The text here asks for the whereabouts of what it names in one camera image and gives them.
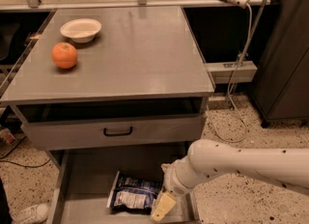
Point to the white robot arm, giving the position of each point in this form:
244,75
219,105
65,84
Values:
207,160

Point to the white paper bowl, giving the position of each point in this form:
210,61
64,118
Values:
81,30

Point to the grey metal drawer cabinet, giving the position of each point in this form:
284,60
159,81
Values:
143,62

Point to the orange fruit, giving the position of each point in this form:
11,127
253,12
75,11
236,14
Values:
64,55

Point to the blue chip bag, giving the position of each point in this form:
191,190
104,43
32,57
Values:
132,193

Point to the white sneaker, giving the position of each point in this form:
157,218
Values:
35,214

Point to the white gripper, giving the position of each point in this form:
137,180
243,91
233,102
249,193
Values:
173,181

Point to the open grey middle drawer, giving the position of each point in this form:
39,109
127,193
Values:
87,175

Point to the grey top drawer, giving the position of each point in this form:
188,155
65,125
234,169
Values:
54,136

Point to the black drawer handle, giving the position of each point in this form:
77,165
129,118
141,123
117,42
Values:
116,133

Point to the dark grey side cabinet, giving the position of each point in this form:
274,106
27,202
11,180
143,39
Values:
280,89

